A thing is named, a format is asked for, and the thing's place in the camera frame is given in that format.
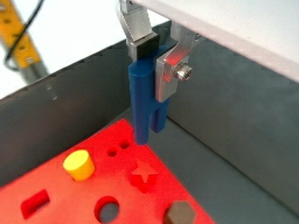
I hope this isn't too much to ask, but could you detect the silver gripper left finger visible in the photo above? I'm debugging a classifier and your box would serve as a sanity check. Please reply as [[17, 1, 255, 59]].
[[118, 0, 160, 60]]

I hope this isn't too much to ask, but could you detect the black cable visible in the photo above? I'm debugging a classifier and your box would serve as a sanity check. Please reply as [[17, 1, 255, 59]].
[[3, 0, 47, 73]]

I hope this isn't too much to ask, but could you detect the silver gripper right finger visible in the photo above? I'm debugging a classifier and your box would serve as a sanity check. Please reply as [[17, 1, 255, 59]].
[[155, 22, 202, 102]]

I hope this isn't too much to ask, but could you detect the yellow metal post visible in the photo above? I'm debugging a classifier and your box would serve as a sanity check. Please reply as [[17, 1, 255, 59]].
[[0, 0, 49, 84]]

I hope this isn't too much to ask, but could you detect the dark brown hexagonal peg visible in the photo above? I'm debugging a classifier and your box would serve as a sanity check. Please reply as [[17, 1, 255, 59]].
[[163, 200, 196, 224]]

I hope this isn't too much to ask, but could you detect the red star-shaped peg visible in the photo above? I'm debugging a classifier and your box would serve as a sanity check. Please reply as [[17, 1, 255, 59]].
[[130, 160, 158, 193]]

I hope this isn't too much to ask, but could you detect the blue square-circle peg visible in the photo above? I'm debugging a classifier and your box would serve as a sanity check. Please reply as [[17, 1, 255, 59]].
[[128, 45, 170, 145]]

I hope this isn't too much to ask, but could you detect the red shape-sorting board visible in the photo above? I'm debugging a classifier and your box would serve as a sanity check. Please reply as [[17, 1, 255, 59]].
[[0, 119, 214, 224]]

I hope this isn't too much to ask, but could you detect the yellow cylinder peg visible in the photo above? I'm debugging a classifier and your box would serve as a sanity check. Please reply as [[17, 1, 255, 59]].
[[63, 150, 95, 181]]

